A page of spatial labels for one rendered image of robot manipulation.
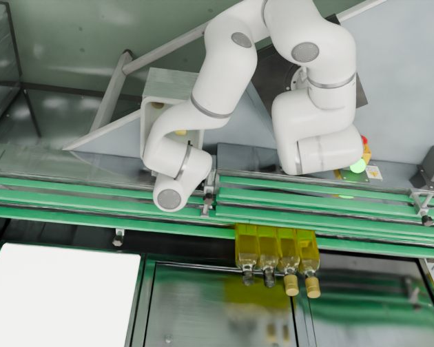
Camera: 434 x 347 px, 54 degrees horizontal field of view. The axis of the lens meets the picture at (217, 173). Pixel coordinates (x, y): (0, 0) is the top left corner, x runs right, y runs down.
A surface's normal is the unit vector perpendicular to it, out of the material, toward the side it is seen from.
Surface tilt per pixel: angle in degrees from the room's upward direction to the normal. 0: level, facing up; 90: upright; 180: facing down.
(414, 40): 0
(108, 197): 90
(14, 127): 90
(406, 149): 0
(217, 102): 4
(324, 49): 17
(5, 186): 90
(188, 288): 90
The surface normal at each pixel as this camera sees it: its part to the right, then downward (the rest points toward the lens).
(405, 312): 0.12, -0.75
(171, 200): 0.02, 0.44
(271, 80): -0.02, 0.66
